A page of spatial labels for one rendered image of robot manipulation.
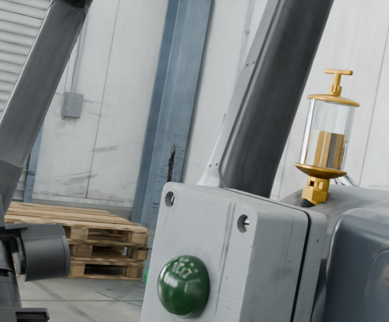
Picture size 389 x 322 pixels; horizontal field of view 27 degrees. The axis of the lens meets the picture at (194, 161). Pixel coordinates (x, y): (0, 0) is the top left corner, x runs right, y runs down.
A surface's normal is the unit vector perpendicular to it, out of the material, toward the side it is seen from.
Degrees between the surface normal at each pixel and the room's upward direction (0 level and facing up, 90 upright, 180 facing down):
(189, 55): 90
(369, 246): 90
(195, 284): 72
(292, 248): 90
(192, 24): 90
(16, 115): 61
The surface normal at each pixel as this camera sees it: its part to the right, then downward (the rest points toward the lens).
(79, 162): 0.59, 0.15
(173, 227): -0.79, -0.11
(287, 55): 0.44, -0.14
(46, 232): 0.35, -0.37
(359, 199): -0.05, -0.98
